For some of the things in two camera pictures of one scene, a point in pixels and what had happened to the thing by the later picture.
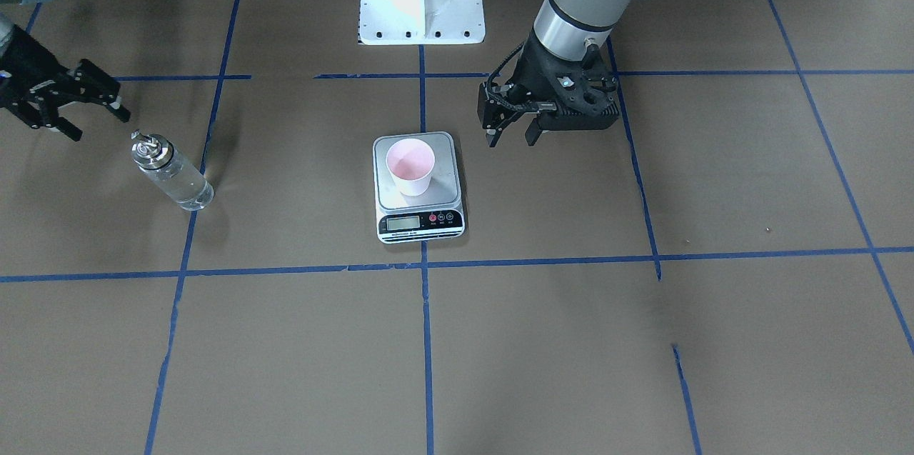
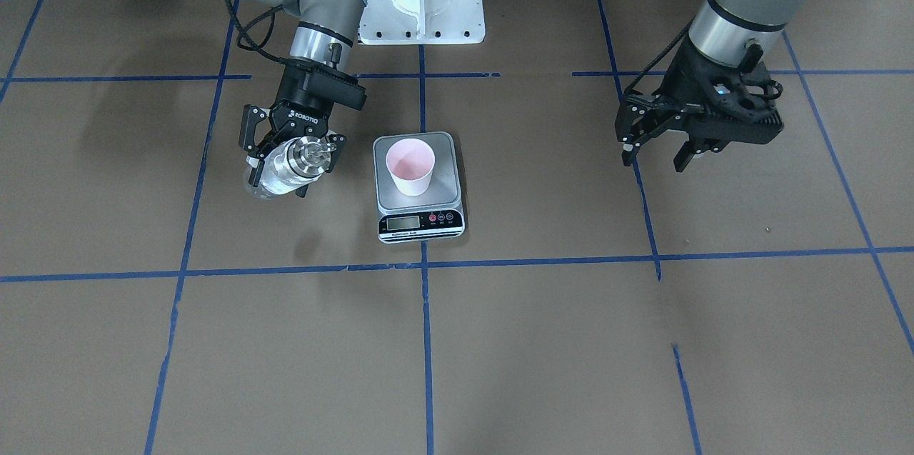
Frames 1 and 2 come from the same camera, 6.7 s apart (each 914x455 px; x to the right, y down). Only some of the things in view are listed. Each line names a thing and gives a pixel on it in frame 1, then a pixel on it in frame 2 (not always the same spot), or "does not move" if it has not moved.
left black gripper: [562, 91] to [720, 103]
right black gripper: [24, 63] to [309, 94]
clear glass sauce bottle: [160, 161] to [292, 163]
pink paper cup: [411, 161] does not move
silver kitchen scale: [435, 214] does not move
